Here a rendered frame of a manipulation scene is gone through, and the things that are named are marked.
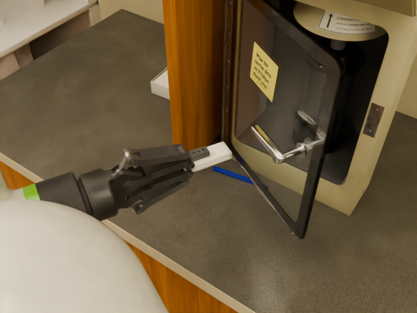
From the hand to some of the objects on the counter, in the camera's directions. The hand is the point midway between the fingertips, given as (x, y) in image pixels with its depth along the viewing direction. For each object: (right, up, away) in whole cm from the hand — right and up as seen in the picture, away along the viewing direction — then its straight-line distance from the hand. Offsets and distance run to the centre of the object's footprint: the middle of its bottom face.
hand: (208, 156), depth 76 cm
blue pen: (+8, -5, +31) cm, 33 cm away
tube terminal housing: (+24, +1, +38) cm, 44 cm away
